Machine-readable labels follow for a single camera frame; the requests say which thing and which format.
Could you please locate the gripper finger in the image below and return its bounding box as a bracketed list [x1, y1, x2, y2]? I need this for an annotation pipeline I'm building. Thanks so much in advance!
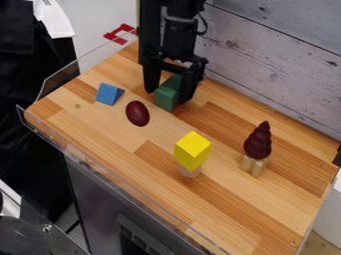
[141, 63, 163, 95]
[176, 65, 201, 105]

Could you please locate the dark red swirl cone toy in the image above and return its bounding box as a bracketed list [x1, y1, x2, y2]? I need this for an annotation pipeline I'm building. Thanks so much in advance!
[242, 121, 273, 160]

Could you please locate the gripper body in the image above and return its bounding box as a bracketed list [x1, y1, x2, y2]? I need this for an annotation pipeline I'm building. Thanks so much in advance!
[137, 46, 209, 82]

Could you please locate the dark red egg toy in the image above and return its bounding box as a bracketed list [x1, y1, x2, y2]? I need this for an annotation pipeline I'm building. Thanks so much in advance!
[124, 100, 153, 128]

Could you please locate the blue triangular block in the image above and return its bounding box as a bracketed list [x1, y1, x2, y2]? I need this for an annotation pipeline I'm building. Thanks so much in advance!
[94, 82, 127, 107]

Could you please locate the green arch block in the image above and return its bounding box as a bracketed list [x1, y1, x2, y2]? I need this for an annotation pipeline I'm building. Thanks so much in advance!
[153, 73, 184, 113]

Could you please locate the natural wooden cylinder block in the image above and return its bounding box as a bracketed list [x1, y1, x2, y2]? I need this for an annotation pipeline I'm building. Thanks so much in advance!
[178, 163, 203, 178]

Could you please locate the yellow cube block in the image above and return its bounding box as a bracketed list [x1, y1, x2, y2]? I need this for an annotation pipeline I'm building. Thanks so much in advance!
[172, 129, 213, 173]

